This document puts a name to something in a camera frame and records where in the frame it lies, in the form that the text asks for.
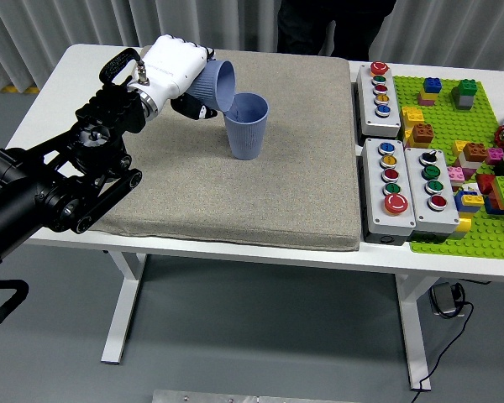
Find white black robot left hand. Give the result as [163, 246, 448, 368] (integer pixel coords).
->
[128, 34, 218, 122]

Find blue ribbed plastic cup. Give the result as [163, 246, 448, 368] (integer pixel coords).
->
[223, 92, 270, 160]
[187, 60, 238, 113]

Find person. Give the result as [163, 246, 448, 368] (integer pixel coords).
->
[276, 0, 398, 62]

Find grey-brown fabric mat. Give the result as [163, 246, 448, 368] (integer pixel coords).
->
[92, 44, 362, 253]

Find grey five-button box small buttons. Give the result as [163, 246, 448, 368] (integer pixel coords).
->
[355, 61, 403, 139]

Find white table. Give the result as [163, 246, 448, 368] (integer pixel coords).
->
[0, 44, 504, 285]

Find grey box with emergency button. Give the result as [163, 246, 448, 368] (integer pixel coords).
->
[360, 137, 417, 247]

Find blue yellow pink brick stack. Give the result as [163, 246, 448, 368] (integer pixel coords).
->
[417, 77, 444, 107]

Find orange brown toy brick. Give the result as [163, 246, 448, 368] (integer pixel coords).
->
[411, 123, 436, 148]

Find green toy brick baseplate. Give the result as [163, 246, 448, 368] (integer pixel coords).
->
[392, 75, 504, 262]

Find green grey brick stack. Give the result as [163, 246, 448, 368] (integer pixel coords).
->
[451, 78, 480, 111]

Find brown white brick stack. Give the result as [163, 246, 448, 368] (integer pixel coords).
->
[457, 142, 491, 170]

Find yellow grey brick stack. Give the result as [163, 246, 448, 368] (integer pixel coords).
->
[447, 216, 474, 241]

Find red toy brick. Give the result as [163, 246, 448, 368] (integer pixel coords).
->
[475, 172, 497, 196]

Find grey power adapter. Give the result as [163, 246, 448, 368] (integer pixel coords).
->
[428, 283, 465, 318]

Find grey box with selector switch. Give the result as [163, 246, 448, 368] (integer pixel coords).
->
[403, 146, 461, 243]

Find black floor cable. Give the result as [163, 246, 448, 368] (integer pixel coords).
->
[414, 298, 475, 394]

